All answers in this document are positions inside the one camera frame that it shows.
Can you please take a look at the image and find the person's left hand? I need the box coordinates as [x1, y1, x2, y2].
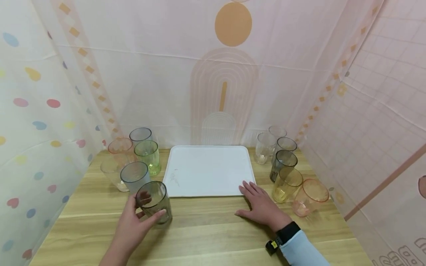
[112, 191, 167, 256]

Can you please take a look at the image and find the person's right hand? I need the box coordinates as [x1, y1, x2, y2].
[235, 180, 293, 233]

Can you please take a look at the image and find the dark grey transparent cup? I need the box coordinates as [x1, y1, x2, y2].
[136, 181, 173, 226]
[270, 150, 298, 183]

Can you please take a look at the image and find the person's right forearm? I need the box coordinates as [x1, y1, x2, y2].
[280, 230, 331, 266]

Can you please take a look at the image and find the person's left forearm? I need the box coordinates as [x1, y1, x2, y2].
[98, 240, 134, 266]

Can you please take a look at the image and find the yellow transparent cup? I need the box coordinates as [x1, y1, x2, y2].
[272, 168, 304, 203]

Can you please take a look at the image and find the black wrist band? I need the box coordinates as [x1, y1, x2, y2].
[265, 221, 302, 256]

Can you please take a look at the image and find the orange transparent cup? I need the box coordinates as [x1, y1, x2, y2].
[292, 179, 330, 217]
[107, 138, 136, 166]

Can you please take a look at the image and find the blue-grey transparent cup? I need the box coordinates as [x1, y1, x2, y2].
[120, 161, 151, 195]

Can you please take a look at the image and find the clear transparent cup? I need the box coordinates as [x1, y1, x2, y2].
[100, 157, 130, 192]
[254, 132, 278, 165]
[268, 126, 287, 139]

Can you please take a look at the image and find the white rectangular plastic tray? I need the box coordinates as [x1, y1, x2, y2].
[162, 145, 257, 198]

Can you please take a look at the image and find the green transparent cup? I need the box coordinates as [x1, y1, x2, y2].
[134, 140, 162, 176]

